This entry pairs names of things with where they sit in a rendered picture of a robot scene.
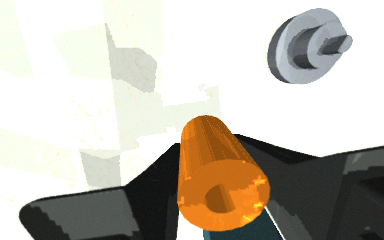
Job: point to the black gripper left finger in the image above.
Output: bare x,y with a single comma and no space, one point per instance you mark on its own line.
146,208

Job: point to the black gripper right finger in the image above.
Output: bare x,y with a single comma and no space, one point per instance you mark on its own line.
308,194

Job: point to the orange knob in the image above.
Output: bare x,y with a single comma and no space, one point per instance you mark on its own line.
220,186

